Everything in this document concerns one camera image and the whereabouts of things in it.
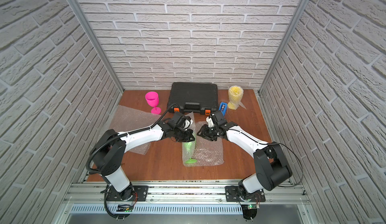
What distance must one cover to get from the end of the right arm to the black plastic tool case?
0.68 feet

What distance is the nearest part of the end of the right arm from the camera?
0.64m

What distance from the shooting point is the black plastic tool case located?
102cm
